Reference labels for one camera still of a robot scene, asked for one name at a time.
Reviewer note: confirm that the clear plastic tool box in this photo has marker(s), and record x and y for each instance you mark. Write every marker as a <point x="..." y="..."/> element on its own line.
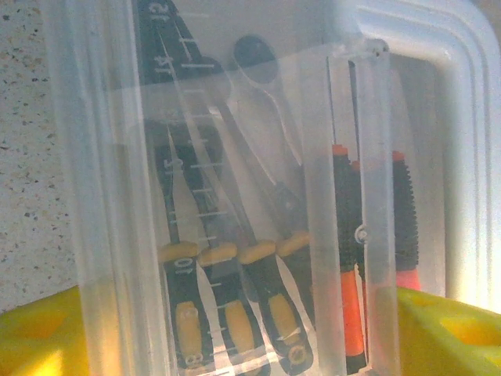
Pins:
<point x="117" y="196"/>

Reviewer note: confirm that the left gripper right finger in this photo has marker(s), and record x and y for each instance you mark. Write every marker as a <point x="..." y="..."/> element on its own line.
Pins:
<point x="450" y="337"/>

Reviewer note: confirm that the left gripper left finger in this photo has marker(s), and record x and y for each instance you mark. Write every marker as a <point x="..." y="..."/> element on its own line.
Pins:
<point x="35" y="337"/>

